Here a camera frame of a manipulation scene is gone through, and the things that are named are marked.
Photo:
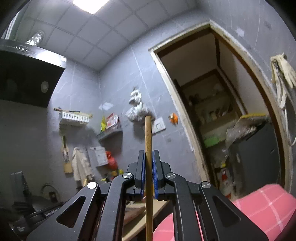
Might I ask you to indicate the grey wall rack shelf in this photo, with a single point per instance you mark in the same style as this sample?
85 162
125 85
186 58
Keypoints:
109 132

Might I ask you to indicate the beige hanging towel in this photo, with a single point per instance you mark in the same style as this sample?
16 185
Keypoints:
81 166

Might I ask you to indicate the yellow edged cushion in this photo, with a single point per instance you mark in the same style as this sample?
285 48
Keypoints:
253 119

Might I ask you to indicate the red plastic bag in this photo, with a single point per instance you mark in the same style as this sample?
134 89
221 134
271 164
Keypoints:
112 163

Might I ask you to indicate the white wall switch plate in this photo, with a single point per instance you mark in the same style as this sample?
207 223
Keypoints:
158 125

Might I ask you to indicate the dark grey cabinet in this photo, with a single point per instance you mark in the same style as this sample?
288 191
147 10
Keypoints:
255 161

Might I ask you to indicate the pink checked tablecloth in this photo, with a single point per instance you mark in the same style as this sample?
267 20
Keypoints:
270 208

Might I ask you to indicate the snack packets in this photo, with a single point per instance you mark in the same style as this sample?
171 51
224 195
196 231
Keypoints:
108 122

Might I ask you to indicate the pale wooden chopstick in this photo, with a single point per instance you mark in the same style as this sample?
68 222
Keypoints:
148 178

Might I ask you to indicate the orange wall hook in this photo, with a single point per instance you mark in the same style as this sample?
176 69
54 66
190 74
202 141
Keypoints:
173 119

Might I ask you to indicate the wooden knife holder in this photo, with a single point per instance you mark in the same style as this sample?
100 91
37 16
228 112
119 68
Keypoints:
66 159

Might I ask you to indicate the white wall basket shelf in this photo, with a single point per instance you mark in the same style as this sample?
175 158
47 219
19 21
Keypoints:
73 118

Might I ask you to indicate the black range hood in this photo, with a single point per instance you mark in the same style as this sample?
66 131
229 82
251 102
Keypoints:
29 74

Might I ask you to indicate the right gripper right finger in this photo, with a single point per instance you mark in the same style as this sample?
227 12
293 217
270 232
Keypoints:
195 214

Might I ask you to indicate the white plastic bag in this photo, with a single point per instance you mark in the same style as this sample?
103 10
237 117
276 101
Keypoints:
138 110

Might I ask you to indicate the green box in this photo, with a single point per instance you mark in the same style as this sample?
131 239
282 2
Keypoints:
211 141

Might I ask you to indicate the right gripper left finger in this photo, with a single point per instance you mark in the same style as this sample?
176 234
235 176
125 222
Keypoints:
97 211

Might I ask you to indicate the grey wall box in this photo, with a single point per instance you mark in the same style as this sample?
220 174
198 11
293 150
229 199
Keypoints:
100 154

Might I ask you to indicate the white rubber glove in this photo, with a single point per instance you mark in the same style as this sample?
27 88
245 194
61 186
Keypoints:
285 67

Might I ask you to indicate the metal wok with lid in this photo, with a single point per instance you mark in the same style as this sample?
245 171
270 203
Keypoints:
33 203

